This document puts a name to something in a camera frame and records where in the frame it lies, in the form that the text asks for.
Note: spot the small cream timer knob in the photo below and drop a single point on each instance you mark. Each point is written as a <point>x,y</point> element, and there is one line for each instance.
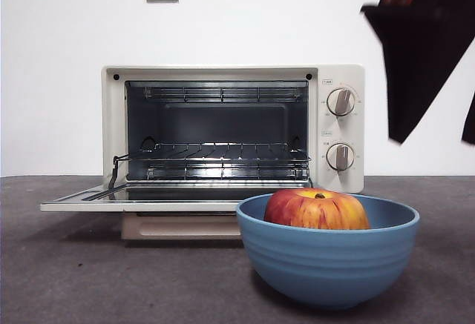
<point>340,157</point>

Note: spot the cream Toshiba toaster oven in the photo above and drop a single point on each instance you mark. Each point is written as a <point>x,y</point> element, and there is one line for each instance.
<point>356,175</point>

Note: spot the large cream temperature knob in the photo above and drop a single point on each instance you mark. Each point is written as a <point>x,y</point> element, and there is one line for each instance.
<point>340,102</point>

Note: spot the black door hinge link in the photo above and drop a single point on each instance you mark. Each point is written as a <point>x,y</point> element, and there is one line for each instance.
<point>113,179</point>

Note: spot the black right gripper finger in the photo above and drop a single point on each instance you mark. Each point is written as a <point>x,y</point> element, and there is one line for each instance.
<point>470,127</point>
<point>415,61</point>

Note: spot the metal heater guard grille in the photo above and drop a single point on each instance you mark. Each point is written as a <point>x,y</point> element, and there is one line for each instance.
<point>222,94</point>
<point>222,174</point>

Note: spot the glass oven door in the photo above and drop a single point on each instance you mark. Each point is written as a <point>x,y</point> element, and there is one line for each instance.
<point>74,205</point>

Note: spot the blue ribbed bowl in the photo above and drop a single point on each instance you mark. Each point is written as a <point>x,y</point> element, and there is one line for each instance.
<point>326,264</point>

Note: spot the red yellow apple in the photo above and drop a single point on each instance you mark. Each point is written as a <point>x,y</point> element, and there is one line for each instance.
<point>315,213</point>

